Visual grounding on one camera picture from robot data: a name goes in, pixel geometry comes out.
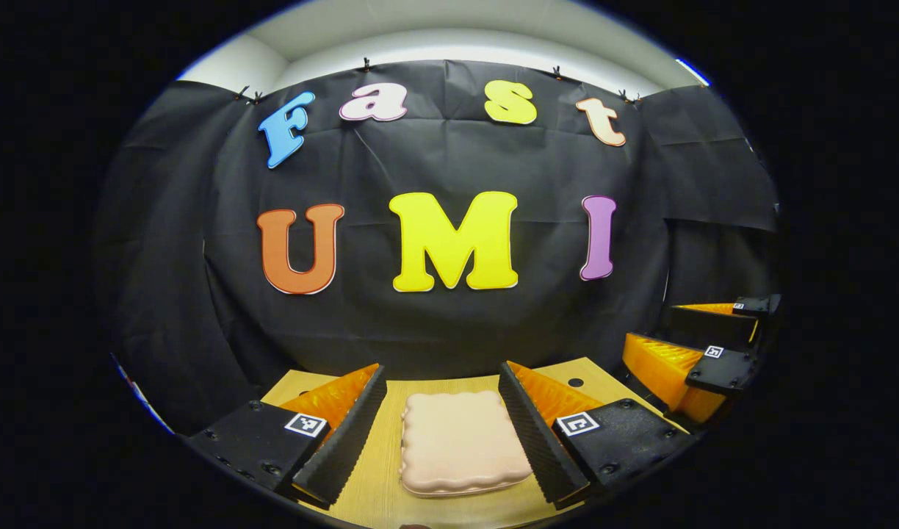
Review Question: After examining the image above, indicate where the black backdrop cloth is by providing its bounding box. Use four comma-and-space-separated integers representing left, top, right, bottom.
90, 59, 782, 434

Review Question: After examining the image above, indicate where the red white blue object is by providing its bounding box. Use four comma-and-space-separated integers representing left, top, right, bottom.
112, 355, 173, 434

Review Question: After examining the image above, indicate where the white ceiling light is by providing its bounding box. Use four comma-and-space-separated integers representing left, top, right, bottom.
676, 57, 712, 87

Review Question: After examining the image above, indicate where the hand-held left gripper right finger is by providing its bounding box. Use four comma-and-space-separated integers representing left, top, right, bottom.
497, 360, 696, 511

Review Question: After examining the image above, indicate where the pink suitcase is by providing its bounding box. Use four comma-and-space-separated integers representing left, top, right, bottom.
400, 390, 533, 498

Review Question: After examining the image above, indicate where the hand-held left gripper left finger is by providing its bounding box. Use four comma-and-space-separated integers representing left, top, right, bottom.
178, 362, 389, 511

